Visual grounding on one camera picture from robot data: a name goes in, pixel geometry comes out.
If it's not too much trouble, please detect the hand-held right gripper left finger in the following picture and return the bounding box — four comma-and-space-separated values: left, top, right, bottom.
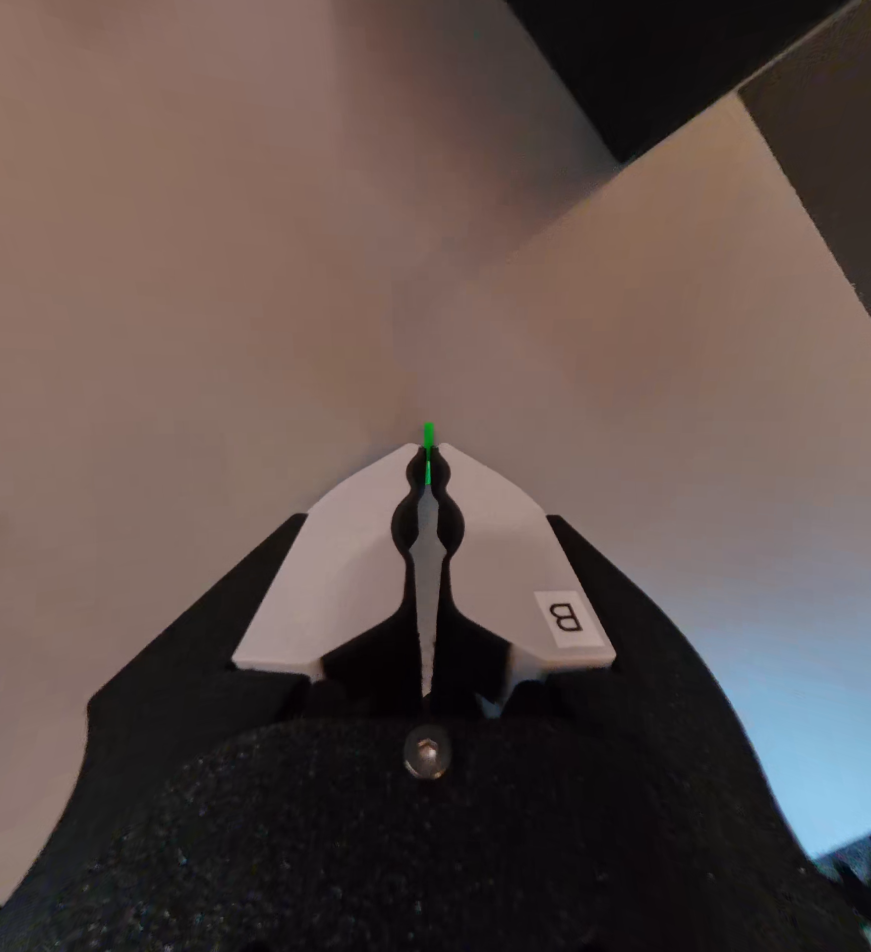
232, 443, 425, 694

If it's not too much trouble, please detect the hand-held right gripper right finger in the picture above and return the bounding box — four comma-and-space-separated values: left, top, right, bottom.
429, 443, 618, 716

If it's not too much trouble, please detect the black printed lego box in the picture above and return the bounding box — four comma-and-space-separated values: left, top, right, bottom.
506, 0, 871, 389

